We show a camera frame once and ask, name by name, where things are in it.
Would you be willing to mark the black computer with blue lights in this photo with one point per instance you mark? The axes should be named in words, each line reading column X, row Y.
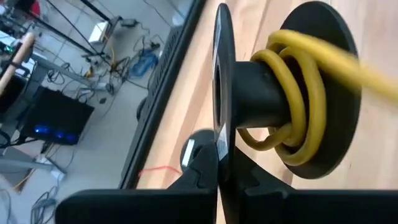
column 56, row 115

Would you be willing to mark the black aluminium table frame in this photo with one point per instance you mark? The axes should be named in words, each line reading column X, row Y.
column 149, row 124

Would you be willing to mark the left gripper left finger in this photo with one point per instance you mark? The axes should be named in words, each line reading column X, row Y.
column 140, row 207

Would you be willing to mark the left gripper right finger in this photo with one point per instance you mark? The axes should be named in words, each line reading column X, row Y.
column 311, row 207

